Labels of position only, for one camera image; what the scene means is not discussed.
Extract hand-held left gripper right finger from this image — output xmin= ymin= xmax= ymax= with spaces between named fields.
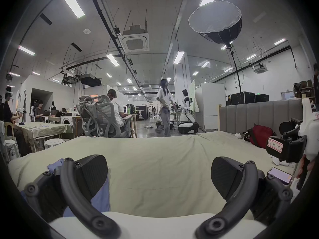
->
xmin=195 ymin=156 xmax=294 ymax=239

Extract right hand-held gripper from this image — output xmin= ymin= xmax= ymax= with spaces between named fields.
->
xmin=266 ymin=94 xmax=319 ymax=191

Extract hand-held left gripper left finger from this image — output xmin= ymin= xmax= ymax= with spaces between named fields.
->
xmin=24 ymin=155 xmax=122 ymax=239

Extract person's right hand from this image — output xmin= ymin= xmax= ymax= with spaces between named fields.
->
xmin=295 ymin=155 xmax=315 ymax=179

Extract red bag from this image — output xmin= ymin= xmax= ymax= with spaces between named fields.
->
xmin=244 ymin=125 xmax=275 ymax=149

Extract blue garment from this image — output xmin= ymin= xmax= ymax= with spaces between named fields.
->
xmin=47 ymin=158 xmax=110 ymax=217

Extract grey padded headboard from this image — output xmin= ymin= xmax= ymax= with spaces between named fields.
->
xmin=218 ymin=99 xmax=303 ymax=135

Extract phone with pink screen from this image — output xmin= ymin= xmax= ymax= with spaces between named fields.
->
xmin=266 ymin=167 xmax=293 ymax=185

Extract shelf with cartons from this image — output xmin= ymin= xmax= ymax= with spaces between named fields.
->
xmin=293 ymin=80 xmax=315 ymax=99

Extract white round stool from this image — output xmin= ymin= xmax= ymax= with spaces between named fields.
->
xmin=44 ymin=138 xmax=65 ymax=149

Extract black equipment cases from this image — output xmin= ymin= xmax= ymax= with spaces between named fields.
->
xmin=225 ymin=91 xmax=270 ymax=106

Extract table with pale green cloth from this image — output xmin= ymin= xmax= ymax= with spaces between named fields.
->
xmin=14 ymin=121 xmax=74 ymax=154

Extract grey mesh office chair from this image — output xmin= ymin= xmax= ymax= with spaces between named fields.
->
xmin=76 ymin=95 xmax=129 ymax=138

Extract white plastic chair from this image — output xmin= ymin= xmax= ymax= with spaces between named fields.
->
xmin=0 ymin=120 xmax=21 ymax=162

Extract white cabinet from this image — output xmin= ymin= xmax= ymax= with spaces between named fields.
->
xmin=195 ymin=83 xmax=227 ymax=131

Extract wooden desk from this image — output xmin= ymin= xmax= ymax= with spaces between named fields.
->
xmin=123 ymin=113 xmax=139 ymax=138

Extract white humanoid robot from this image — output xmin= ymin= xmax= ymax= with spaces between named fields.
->
xmin=171 ymin=89 xmax=199 ymax=134

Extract softbox lamp on stand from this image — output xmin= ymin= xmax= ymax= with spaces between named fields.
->
xmin=188 ymin=0 xmax=244 ymax=101

